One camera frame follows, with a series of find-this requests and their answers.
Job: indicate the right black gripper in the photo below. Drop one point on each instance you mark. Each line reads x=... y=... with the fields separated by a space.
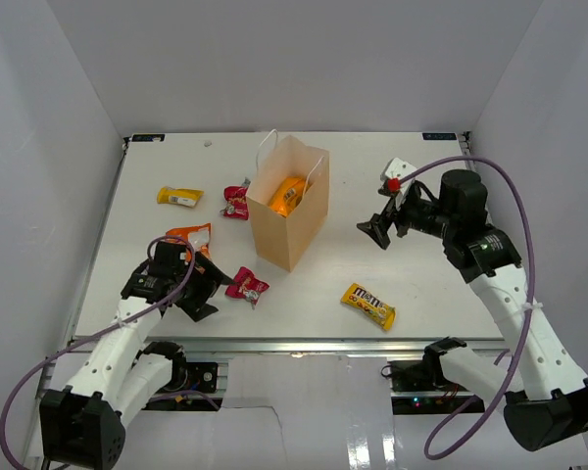
x=378 y=225

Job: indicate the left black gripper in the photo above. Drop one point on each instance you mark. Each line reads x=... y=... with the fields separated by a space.
x=210 y=280

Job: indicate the red candy packet front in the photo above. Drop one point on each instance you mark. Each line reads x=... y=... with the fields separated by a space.
x=246 y=286

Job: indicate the red candy packet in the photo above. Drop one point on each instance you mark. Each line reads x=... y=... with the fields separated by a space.
x=235 y=201
x=246 y=286

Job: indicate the orange chips bag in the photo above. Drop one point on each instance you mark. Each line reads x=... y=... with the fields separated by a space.
x=198 y=236

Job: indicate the yellow M&M's packet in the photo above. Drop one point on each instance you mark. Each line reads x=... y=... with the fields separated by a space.
x=360 y=298

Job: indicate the large orange gummy bag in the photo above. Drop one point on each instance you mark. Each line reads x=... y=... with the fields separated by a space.
x=288 y=195

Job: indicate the small yellow snack packet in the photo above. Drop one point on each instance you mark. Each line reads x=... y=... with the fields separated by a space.
x=179 y=196

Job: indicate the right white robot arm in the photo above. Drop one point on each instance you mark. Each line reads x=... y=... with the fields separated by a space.
x=545 y=401

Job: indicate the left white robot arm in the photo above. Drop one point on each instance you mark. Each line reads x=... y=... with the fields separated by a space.
x=84 y=423

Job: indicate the brown paper bag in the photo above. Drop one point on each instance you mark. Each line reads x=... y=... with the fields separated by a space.
x=282 y=240

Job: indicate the right blue table label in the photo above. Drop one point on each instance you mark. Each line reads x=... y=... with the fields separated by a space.
x=439 y=136

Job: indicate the blue table label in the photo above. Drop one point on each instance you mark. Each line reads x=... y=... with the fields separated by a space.
x=439 y=136
x=148 y=138

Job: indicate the left blue table label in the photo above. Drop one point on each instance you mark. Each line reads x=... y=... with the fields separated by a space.
x=148 y=138

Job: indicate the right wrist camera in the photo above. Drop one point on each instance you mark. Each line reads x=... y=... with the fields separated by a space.
x=394 y=182

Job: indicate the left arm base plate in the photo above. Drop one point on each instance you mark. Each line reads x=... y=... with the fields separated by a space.
x=195 y=393

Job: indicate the aluminium front rail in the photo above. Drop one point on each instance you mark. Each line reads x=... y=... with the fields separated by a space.
x=294 y=346

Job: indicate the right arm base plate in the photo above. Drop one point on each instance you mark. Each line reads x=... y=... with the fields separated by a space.
x=413 y=394

